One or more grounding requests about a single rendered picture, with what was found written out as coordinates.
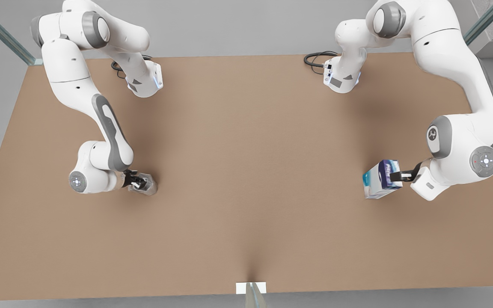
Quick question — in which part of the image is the blue and white box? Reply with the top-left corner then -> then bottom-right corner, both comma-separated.
362,159 -> 404,200

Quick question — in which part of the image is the clear glass cup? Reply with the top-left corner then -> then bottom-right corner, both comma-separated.
128,172 -> 158,197

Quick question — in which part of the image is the black cable loop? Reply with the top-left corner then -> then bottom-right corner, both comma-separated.
110,54 -> 153,80
303,51 -> 339,76

